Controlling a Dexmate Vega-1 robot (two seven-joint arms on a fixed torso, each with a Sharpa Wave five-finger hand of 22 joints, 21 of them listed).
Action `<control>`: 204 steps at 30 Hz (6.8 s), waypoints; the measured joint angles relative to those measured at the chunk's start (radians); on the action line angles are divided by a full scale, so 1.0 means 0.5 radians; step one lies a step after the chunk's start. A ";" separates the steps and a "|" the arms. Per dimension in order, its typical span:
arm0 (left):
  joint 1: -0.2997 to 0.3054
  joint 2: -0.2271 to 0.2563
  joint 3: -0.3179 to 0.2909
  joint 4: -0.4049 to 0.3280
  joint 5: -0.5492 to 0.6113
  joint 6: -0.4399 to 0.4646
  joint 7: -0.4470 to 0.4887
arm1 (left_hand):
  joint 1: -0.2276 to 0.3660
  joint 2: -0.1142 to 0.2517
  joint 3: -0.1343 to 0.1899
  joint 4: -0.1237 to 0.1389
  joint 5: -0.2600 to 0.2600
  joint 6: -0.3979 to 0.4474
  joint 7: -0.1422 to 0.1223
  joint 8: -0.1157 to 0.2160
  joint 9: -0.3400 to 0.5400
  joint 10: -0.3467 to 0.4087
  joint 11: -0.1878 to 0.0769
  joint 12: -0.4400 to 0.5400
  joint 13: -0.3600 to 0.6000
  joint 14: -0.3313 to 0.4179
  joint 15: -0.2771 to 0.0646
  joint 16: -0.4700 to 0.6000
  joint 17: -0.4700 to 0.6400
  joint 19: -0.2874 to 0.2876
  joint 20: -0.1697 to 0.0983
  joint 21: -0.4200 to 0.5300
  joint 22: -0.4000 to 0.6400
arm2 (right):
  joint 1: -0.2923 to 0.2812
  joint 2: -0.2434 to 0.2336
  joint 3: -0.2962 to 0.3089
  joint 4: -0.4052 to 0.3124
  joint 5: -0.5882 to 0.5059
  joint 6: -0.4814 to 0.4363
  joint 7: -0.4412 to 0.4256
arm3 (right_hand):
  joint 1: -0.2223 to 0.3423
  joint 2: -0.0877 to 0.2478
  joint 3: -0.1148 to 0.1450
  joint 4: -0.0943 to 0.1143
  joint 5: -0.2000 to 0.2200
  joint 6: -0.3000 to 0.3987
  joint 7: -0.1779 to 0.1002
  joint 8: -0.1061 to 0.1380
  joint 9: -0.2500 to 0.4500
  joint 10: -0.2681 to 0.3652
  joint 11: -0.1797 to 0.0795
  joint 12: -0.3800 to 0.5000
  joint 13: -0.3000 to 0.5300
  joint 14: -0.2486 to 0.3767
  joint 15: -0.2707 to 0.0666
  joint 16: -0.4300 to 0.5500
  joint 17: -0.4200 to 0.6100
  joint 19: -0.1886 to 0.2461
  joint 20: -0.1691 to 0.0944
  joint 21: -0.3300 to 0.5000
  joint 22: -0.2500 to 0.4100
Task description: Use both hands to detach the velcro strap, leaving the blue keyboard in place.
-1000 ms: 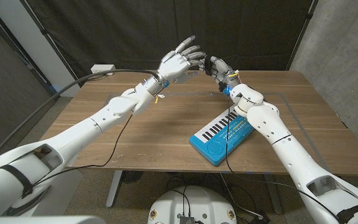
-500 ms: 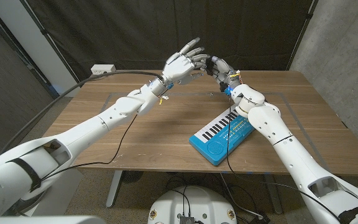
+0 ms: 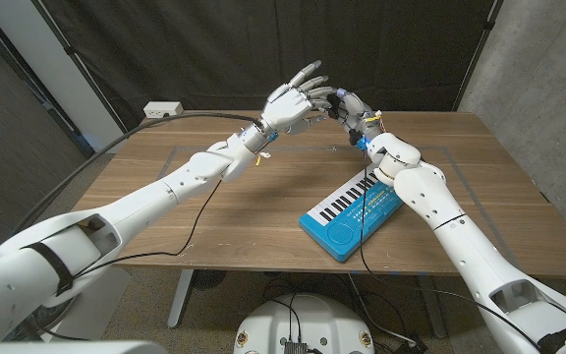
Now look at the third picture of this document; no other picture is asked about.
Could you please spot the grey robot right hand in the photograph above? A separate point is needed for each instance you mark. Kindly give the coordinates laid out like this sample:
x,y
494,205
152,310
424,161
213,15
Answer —
x,y
359,115

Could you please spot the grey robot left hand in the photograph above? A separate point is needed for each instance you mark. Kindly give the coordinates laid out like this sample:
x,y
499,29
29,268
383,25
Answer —
x,y
288,105

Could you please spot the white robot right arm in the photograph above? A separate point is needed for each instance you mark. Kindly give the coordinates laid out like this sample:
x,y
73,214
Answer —
x,y
469,251

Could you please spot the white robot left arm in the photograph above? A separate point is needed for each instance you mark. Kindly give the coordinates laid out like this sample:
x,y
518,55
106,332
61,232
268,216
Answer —
x,y
140,206

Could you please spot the blue toy keyboard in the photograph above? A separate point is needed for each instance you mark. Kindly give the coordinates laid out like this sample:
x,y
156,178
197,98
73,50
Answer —
x,y
342,231

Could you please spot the black backdrop curtain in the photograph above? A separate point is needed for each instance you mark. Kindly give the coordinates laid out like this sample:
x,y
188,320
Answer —
x,y
189,49

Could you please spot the white power strip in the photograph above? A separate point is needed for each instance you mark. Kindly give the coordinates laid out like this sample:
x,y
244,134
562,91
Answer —
x,y
162,109

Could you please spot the black backdrop stand pole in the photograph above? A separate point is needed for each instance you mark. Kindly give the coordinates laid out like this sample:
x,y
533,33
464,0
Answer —
x,y
479,54
81,74

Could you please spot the round black floor object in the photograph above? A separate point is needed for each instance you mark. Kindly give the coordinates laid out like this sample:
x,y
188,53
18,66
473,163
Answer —
x,y
209,278

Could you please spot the white table leg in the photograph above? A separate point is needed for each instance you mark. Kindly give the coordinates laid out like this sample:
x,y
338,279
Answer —
x,y
181,295
433,310

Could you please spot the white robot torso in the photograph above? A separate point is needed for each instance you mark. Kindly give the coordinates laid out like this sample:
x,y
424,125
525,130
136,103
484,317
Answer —
x,y
312,319

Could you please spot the black power adapter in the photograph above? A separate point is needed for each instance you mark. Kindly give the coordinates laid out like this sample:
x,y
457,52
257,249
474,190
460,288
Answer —
x,y
411,345

